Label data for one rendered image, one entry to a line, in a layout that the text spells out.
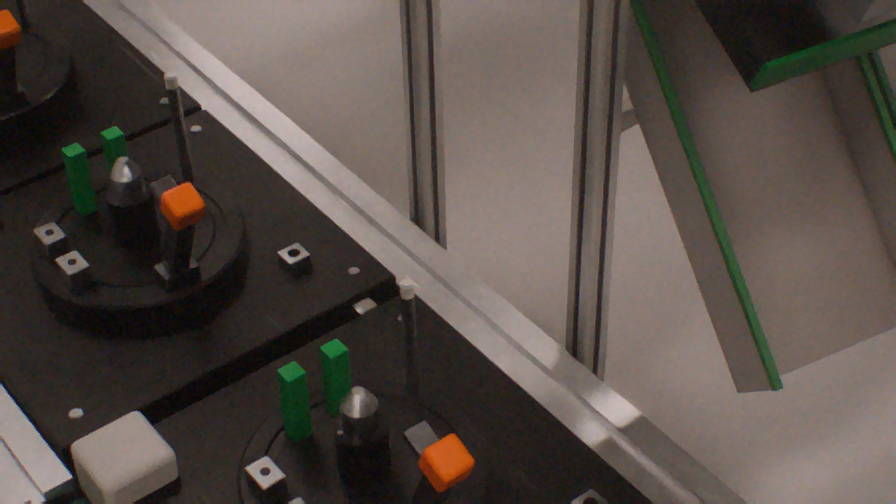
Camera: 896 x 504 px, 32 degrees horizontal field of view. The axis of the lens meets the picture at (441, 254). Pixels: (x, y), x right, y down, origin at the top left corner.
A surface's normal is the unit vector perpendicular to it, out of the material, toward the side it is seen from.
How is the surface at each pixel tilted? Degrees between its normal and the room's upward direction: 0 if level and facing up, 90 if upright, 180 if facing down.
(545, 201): 0
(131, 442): 0
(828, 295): 45
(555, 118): 0
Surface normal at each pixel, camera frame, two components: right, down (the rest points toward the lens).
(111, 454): -0.02, -0.76
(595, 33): -0.80, 0.41
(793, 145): 0.31, -0.13
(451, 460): 0.20, -0.51
